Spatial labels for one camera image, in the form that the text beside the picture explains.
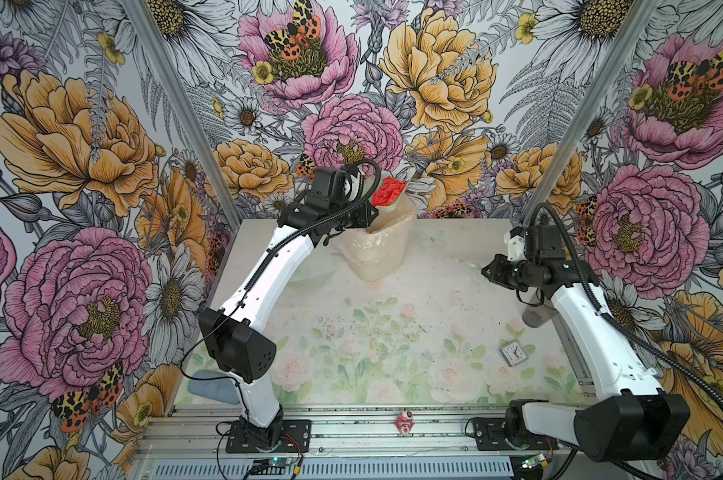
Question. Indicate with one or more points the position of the red paper scrap back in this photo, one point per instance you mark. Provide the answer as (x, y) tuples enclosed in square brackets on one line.
[(388, 191)]

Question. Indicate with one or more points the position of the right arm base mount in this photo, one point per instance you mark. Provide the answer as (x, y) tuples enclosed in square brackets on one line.
[(493, 434)]

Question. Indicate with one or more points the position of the small white alarm clock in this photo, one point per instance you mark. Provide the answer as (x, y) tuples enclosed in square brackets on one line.
[(514, 354)]

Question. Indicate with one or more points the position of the clear glass bowl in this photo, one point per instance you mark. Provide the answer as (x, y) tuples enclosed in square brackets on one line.
[(315, 271)]

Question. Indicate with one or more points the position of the small pink figurine on rail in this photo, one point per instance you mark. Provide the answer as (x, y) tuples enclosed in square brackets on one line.
[(405, 423)]

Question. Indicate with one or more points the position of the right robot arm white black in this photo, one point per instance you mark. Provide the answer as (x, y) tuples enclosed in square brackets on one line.
[(633, 418)]

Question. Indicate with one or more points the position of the green plastic dustpan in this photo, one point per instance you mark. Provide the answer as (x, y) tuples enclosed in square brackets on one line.
[(394, 201)]

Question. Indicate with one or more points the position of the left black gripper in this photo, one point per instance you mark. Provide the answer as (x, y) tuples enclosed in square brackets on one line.
[(363, 220)]

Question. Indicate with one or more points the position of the cream bin with plastic bag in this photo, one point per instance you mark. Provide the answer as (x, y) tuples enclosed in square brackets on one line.
[(377, 251)]

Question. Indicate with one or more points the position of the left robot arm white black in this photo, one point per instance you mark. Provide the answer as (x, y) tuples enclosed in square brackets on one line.
[(234, 334)]

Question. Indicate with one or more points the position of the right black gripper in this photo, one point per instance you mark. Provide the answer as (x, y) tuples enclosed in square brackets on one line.
[(498, 264)]

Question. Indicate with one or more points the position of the grey transparent plastic cup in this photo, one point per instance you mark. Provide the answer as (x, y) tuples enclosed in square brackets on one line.
[(537, 315)]

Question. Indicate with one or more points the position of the grey blue sponge pad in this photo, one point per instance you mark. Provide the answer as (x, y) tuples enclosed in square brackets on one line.
[(213, 386)]

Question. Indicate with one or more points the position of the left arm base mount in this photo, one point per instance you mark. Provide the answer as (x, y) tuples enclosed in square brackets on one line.
[(283, 436)]

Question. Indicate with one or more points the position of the aluminium front rail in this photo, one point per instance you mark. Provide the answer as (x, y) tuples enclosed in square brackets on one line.
[(345, 442)]

